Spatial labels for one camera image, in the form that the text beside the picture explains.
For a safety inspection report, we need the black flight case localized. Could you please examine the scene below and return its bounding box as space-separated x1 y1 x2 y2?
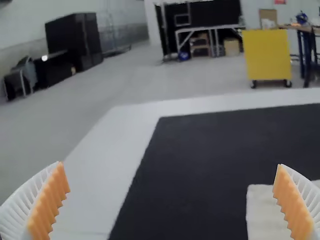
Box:
153 0 243 59

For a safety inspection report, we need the blue bag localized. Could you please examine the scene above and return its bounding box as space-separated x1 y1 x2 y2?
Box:
178 50 191 62

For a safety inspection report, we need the blue workbench frame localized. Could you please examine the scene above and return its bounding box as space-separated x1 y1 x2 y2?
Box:
279 21 320 88

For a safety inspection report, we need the metal table rack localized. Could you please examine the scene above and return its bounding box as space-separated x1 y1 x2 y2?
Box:
174 24 247 59

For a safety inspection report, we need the black cabinet stack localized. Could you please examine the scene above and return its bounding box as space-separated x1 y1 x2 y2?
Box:
44 11 104 74

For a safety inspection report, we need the pale towel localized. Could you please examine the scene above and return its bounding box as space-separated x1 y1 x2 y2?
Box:
245 178 320 240

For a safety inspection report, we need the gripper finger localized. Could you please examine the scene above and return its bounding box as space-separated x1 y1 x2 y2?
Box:
0 160 72 240
271 163 320 240

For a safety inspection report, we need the black mat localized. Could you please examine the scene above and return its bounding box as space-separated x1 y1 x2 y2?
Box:
108 102 320 240

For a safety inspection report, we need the yellow wheeled cart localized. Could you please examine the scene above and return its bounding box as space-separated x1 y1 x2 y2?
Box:
241 28 293 89

